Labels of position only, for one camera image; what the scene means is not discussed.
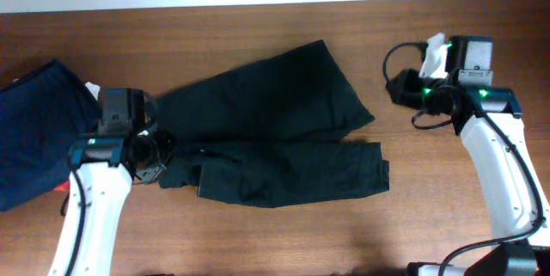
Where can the dark green shorts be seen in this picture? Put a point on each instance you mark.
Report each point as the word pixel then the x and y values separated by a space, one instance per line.
pixel 273 133

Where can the folded navy blue garment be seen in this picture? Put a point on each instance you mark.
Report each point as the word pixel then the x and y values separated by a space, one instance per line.
pixel 42 115

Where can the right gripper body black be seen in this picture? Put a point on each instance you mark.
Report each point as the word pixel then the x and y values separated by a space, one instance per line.
pixel 424 93

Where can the white cloth tag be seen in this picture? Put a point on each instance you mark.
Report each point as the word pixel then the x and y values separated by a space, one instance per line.
pixel 94 89

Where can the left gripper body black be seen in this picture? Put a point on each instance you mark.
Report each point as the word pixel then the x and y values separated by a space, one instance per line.
pixel 160 147

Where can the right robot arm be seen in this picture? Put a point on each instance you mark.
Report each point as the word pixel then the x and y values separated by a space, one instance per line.
pixel 455 79

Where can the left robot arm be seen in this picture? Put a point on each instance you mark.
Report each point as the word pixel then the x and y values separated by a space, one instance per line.
pixel 125 149

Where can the red cloth under stack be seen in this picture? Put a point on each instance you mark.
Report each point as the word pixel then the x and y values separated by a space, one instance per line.
pixel 65 187

